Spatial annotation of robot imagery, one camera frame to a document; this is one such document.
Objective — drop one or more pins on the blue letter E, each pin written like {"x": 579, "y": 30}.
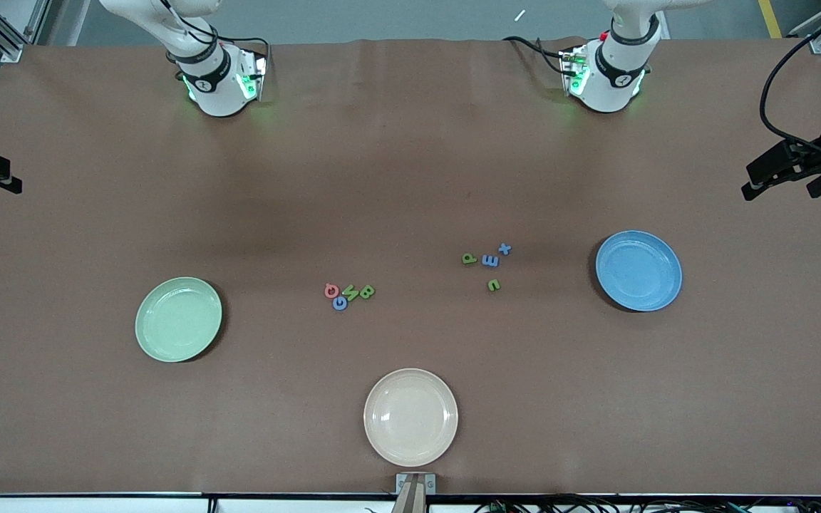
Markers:
{"x": 490, "y": 261}

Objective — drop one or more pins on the green letter p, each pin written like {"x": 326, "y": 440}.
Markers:
{"x": 469, "y": 258}

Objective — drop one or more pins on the green letter B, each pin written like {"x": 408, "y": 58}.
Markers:
{"x": 366, "y": 291}

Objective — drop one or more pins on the green letter N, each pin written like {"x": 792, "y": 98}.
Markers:
{"x": 350, "y": 293}

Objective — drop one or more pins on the blue letter G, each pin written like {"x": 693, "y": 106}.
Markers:
{"x": 334, "y": 303}

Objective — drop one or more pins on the red letter Q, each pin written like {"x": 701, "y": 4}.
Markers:
{"x": 326, "y": 290}

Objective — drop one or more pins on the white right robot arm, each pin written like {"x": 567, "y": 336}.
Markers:
{"x": 214, "y": 89}

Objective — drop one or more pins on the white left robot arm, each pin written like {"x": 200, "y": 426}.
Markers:
{"x": 613, "y": 78}

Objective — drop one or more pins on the blue plate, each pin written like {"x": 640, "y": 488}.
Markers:
{"x": 638, "y": 271}

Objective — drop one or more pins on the brown table mat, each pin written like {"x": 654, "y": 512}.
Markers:
{"x": 410, "y": 178}

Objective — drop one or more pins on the beige plate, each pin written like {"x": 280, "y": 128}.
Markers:
{"x": 410, "y": 417}

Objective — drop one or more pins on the light green plate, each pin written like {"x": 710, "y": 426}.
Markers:
{"x": 178, "y": 319}

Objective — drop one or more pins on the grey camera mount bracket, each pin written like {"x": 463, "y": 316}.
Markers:
{"x": 415, "y": 484}

